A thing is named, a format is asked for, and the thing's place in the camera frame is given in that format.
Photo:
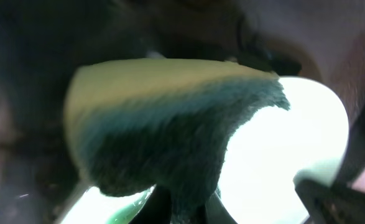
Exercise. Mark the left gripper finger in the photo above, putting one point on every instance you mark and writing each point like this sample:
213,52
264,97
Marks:
339,203

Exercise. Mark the mint green plate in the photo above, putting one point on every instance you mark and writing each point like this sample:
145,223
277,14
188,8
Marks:
265,160

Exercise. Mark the green yellow sponge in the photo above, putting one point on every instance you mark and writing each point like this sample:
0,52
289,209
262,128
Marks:
165,122

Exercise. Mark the black round tray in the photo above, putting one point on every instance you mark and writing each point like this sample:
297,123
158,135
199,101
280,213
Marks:
42,43

